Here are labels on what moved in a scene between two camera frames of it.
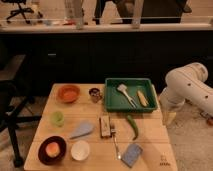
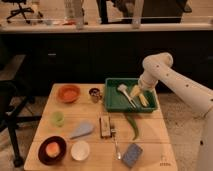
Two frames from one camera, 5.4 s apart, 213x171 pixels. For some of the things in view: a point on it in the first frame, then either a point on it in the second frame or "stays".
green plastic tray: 130,95 stays
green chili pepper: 134,126 stays
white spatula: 132,102 stays
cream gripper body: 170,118 -> 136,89
